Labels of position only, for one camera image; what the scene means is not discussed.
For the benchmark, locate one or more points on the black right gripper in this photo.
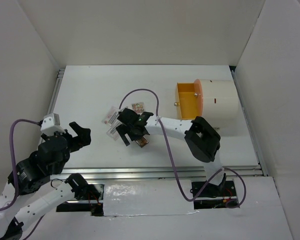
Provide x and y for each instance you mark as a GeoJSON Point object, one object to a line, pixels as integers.
{"type": "Point", "coordinates": [123, 130]}

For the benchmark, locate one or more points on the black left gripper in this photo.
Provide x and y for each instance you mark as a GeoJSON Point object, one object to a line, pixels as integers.
{"type": "Point", "coordinates": [84, 138]}

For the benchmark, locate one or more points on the long brown eyeshadow palette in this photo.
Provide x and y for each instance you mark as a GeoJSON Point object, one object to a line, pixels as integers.
{"type": "Point", "coordinates": [142, 142]}

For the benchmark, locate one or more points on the round-pan eyeshadow palette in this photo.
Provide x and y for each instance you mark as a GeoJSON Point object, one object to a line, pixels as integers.
{"type": "Point", "coordinates": [138, 107]}

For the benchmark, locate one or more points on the yellow drawer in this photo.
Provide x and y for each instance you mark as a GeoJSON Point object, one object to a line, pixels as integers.
{"type": "Point", "coordinates": [186, 101]}

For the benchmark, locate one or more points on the orange drawer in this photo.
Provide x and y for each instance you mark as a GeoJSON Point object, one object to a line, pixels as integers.
{"type": "Point", "coordinates": [198, 93]}

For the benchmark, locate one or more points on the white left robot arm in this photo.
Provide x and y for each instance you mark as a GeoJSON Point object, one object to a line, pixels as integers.
{"type": "Point", "coordinates": [30, 174]}

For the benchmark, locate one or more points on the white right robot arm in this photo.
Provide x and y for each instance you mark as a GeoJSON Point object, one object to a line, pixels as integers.
{"type": "Point", "coordinates": [201, 138]}

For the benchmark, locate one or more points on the lower false lash case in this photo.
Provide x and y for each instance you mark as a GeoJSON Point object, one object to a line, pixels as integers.
{"type": "Point", "coordinates": [113, 133]}

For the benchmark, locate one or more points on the false lash case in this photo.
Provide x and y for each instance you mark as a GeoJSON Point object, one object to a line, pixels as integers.
{"type": "Point", "coordinates": [111, 116]}
{"type": "Point", "coordinates": [113, 133]}

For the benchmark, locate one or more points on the upper false lash case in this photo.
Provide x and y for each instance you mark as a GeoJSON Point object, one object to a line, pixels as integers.
{"type": "Point", "coordinates": [111, 116]}

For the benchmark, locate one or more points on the white taped cover panel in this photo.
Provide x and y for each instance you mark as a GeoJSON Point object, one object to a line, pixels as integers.
{"type": "Point", "coordinates": [144, 198]}

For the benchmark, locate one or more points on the cream cylindrical drawer organizer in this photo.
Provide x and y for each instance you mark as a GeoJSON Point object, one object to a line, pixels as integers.
{"type": "Point", "coordinates": [220, 102]}

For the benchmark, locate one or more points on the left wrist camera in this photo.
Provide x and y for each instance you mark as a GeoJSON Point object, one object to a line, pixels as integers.
{"type": "Point", "coordinates": [51, 125]}

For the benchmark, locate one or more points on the aluminium rail frame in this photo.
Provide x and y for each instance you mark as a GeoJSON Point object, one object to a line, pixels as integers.
{"type": "Point", "coordinates": [105, 159]}

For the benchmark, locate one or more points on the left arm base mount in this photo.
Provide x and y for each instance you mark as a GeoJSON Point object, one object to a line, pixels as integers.
{"type": "Point", "coordinates": [91, 202]}

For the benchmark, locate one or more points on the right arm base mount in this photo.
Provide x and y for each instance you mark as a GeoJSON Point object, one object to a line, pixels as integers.
{"type": "Point", "coordinates": [211, 198]}

